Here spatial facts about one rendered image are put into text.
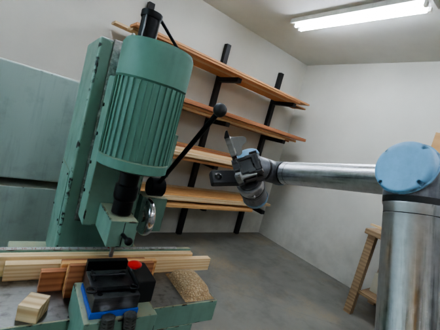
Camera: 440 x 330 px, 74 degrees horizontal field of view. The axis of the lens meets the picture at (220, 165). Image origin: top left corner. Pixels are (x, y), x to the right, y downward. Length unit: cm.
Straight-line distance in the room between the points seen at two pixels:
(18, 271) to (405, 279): 82
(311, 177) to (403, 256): 44
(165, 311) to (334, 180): 61
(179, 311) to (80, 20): 268
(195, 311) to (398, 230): 52
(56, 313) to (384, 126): 370
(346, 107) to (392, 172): 355
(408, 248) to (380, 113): 338
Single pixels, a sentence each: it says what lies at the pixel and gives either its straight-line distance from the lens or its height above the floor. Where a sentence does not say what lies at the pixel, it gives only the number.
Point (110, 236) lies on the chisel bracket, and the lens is 78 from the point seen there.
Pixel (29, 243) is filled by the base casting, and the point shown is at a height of 80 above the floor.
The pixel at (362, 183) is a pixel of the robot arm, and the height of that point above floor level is 131.
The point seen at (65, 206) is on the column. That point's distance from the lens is 98.
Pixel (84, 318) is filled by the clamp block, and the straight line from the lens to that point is 64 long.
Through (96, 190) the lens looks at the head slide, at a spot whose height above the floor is 110.
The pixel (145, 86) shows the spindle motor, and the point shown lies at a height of 140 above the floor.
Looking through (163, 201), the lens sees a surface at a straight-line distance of 102.
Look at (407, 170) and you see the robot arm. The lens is 69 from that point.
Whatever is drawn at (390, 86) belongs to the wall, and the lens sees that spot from 408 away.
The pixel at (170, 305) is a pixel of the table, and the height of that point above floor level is 90.
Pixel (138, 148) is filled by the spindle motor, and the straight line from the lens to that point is 69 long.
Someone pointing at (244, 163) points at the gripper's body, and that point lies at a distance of 87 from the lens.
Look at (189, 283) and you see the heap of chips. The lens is 86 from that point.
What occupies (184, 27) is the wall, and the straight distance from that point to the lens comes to 347.
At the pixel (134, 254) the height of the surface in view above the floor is 95.
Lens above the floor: 134
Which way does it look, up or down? 6 degrees down
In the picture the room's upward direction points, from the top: 15 degrees clockwise
